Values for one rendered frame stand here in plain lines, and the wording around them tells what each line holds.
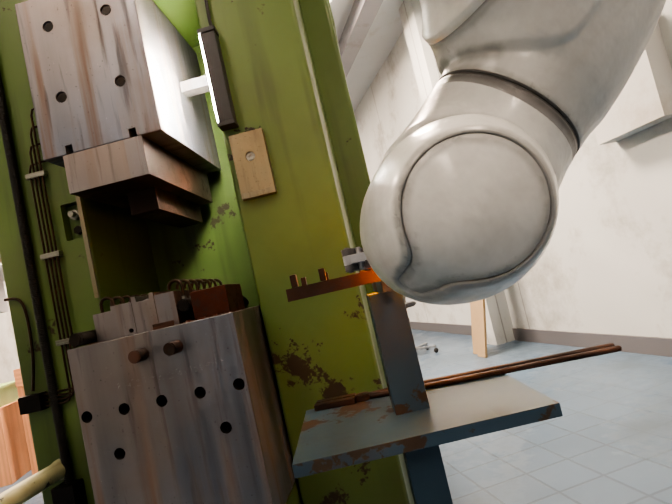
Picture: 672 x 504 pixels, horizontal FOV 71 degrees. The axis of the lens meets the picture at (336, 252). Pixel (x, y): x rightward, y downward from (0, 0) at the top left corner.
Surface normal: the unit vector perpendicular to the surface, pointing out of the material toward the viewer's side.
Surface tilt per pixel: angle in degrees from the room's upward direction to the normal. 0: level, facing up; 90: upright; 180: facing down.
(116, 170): 90
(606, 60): 113
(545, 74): 93
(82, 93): 90
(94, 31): 90
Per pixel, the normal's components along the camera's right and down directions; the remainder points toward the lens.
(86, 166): -0.09, -0.05
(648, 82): -0.95, 0.20
